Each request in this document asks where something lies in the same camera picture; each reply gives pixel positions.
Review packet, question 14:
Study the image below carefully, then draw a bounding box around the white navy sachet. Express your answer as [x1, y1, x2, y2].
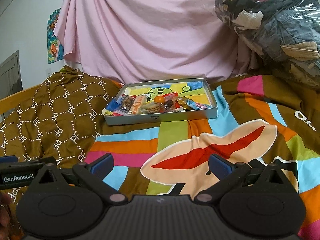
[105, 99, 121, 112]

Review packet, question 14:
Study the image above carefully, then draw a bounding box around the blue sausage snack packet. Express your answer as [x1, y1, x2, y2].
[186, 99, 212, 110]

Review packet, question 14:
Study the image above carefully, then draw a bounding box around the clear packet of braised eggs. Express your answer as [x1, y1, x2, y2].
[118, 94, 136, 113]

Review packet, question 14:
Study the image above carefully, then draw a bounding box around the orange white rice cracker pack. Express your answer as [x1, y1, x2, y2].
[129, 95, 148, 115]

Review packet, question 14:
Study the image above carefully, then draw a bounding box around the clear round cake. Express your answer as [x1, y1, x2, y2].
[140, 102, 163, 114]

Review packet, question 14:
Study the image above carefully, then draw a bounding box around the red meat snack packet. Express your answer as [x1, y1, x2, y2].
[163, 92, 180, 113]

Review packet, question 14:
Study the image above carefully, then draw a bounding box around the dark dried fruit packet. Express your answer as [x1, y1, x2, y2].
[164, 99, 176, 112]

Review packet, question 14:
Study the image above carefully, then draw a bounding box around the orange tangerine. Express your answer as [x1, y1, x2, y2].
[153, 95, 165, 104]

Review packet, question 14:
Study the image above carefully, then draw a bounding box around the gold foil snack packet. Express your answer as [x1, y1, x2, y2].
[176, 96, 194, 110]

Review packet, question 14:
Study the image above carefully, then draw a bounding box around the person's left hand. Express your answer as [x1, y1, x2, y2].
[0, 192, 11, 240]

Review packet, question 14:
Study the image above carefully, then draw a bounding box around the brown PF patterned quilt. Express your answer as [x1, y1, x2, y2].
[0, 65, 124, 230]

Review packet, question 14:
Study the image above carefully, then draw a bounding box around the colourful cartoon bed sheet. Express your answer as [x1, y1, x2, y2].
[86, 75, 319, 239]

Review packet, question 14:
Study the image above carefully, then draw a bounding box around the grey tray with cartoon liner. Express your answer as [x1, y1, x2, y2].
[102, 79, 217, 126]

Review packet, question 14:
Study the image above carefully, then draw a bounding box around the grey door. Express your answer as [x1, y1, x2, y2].
[0, 50, 23, 99]

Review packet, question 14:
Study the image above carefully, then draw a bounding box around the pink hanging curtain cloth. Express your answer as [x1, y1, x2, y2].
[54, 0, 258, 83]

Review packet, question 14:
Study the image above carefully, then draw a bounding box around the plastic bag of clothes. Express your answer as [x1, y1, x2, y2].
[215, 0, 319, 87]

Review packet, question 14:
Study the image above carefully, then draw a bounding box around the wooden bed frame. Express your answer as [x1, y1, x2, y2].
[0, 85, 41, 114]

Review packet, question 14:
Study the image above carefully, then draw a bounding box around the colourful wall poster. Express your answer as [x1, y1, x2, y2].
[47, 9, 63, 64]

